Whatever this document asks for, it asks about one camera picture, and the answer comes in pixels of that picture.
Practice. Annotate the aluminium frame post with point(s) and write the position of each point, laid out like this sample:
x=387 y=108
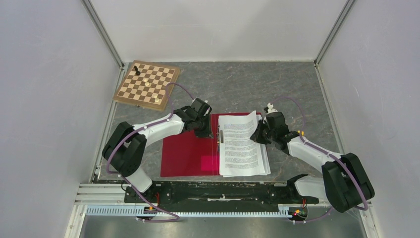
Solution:
x=89 y=7
x=334 y=30

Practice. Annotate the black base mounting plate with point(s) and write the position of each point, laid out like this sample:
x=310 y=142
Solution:
x=219 y=196

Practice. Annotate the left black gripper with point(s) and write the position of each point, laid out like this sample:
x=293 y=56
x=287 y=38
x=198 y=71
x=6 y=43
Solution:
x=207 y=133

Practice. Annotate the printed text paper sheet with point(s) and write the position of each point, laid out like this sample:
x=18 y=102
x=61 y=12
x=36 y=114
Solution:
x=239 y=144

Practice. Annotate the white paper stack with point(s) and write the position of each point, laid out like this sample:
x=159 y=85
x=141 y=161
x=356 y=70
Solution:
x=266 y=164

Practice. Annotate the red clip file folder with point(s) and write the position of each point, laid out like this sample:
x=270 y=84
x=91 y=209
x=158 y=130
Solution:
x=186 y=155

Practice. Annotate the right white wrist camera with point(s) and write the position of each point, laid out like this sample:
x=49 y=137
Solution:
x=270 y=109

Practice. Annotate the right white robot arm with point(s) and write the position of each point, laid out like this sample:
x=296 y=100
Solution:
x=344 y=182

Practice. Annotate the right aluminium frame post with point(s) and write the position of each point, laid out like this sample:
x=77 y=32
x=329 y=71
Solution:
x=334 y=30

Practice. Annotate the left aluminium frame post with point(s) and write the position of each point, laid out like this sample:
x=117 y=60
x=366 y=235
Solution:
x=89 y=7

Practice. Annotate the white slotted cable duct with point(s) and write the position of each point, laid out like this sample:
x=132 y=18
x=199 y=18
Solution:
x=141 y=211

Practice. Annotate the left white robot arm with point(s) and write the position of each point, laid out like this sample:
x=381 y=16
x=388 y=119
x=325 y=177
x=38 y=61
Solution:
x=125 y=148

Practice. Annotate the black chess piece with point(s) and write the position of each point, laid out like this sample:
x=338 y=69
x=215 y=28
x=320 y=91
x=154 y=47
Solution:
x=137 y=72

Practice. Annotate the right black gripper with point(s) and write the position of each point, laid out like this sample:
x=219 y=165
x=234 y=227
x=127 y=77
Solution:
x=256 y=136

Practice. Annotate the wooden chessboard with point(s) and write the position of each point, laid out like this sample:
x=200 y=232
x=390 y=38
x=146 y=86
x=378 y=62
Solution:
x=132 y=90

